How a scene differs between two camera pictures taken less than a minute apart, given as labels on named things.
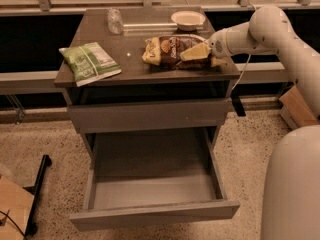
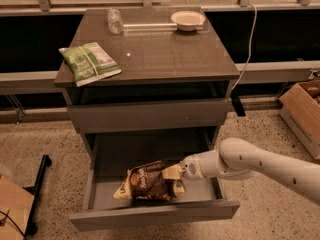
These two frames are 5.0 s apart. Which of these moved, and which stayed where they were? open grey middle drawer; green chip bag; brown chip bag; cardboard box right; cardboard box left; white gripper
Moved: white gripper; brown chip bag
Stayed: open grey middle drawer; green chip bag; cardboard box left; cardboard box right
